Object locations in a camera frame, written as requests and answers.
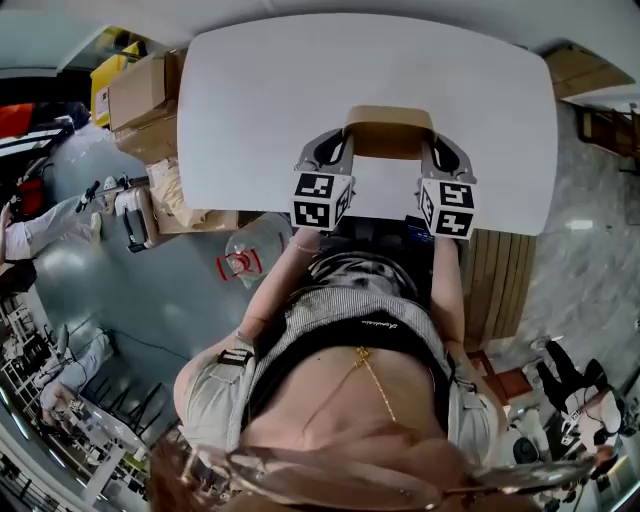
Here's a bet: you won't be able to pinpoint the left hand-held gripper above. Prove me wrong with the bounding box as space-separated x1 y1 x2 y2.
291 127 358 232

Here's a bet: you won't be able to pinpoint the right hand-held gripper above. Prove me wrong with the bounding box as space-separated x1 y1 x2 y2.
414 132 478 241

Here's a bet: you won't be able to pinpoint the brown cardboard container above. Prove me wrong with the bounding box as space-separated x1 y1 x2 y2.
343 104 437 162

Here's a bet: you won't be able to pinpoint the person's right forearm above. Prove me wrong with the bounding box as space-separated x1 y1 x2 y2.
430 236 469 347

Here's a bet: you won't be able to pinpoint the person's left forearm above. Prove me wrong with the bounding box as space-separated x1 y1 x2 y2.
241 230 322 347

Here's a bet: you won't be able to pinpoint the white table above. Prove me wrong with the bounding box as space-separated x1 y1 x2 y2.
176 12 559 237

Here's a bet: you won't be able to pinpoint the clear water jug red label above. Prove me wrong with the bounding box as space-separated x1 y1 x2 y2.
216 224 293 292

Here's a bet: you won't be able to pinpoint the wooden slatted panel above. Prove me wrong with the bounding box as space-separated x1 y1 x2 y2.
458 228 538 351

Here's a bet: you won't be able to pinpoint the grey knitted top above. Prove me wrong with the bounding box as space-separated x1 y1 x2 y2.
252 249 449 381

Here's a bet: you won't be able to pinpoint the open box with packing paper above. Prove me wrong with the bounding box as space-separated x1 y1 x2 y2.
145 156 241 236

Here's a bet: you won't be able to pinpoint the dark wooden chair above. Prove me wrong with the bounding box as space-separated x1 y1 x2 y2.
577 103 640 176

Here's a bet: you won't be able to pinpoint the flat brown cardboard box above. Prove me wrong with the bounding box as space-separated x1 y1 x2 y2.
113 113 180 164

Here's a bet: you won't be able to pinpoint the large brown cardboard box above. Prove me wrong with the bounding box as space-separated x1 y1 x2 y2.
106 51 169 133

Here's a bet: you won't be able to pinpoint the beige suitcase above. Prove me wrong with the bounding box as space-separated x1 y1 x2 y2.
113 186 157 254

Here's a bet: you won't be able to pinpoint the yellow plastic bin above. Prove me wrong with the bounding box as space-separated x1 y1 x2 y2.
89 41 142 126

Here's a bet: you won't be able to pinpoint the beige vest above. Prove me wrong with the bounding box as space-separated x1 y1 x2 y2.
174 344 506 466

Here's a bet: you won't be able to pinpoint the person's eyeglasses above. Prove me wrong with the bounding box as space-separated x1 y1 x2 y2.
178 443 604 512

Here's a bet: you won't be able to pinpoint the white workbench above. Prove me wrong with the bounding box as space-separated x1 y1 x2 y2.
49 394 147 456

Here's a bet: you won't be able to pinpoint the gold necklace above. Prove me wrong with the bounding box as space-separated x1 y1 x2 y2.
298 344 399 426

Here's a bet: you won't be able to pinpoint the scooter handlebar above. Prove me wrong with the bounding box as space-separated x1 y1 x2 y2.
74 173 149 213

